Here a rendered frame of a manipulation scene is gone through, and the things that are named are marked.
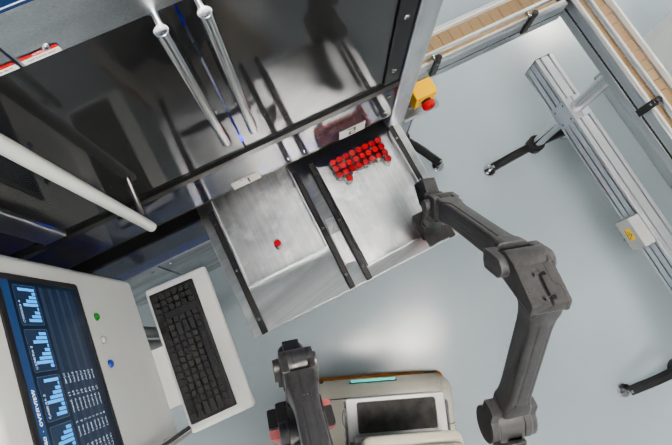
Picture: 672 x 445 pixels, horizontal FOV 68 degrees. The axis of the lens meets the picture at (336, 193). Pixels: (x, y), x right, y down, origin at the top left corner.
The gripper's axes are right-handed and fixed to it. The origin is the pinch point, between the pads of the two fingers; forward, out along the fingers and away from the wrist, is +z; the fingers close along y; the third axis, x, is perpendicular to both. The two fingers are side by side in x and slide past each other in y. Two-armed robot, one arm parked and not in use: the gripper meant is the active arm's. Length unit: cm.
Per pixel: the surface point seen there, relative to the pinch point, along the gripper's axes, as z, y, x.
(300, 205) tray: -2.2, 26.7, 29.5
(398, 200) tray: -0.1, 14.3, 1.8
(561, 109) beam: 35, 30, -85
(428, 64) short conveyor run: -11, 47, -28
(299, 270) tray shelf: 1.2, 9.3, 38.7
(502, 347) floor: 99, -37, -28
